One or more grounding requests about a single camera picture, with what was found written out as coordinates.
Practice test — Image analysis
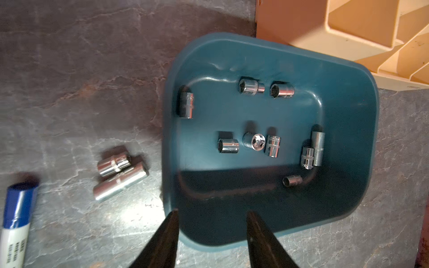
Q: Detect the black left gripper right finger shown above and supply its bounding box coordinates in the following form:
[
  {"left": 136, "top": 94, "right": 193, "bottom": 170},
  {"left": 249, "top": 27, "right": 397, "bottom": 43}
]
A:
[{"left": 246, "top": 211, "right": 298, "bottom": 268}]

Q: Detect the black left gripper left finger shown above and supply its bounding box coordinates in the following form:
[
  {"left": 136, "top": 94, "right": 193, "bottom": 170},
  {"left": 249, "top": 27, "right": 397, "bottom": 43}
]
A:
[{"left": 130, "top": 209, "right": 179, "bottom": 268}]

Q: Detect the small chrome socket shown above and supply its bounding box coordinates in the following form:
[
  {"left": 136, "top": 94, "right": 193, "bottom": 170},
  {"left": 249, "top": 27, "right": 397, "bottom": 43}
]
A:
[
  {"left": 178, "top": 92, "right": 194, "bottom": 119},
  {"left": 282, "top": 175, "right": 303, "bottom": 188}
]

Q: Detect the dark chrome socket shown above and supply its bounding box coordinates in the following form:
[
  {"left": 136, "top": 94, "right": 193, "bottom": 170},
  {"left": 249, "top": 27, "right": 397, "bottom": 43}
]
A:
[{"left": 300, "top": 146, "right": 315, "bottom": 170}]

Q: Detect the chrome socket long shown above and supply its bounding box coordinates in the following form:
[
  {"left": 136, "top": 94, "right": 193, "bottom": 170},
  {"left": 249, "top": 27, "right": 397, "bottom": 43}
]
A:
[{"left": 311, "top": 131, "right": 325, "bottom": 166}]

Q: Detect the chrome socket box front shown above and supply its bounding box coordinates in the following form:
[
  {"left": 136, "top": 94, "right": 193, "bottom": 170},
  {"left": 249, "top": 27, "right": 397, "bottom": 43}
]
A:
[{"left": 270, "top": 83, "right": 295, "bottom": 98}]

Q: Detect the teal plastic storage box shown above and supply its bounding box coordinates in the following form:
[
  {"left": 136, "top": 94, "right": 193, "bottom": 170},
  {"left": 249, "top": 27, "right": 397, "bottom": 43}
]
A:
[{"left": 162, "top": 33, "right": 379, "bottom": 251}]

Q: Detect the blue white marker pen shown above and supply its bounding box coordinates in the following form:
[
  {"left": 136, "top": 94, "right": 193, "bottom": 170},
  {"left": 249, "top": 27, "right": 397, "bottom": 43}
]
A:
[{"left": 1, "top": 182, "right": 39, "bottom": 268}]

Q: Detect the wooden file organizer rack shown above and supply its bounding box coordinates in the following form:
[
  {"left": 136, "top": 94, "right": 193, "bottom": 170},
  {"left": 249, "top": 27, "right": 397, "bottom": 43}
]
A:
[{"left": 255, "top": 0, "right": 429, "bottom": 91}]

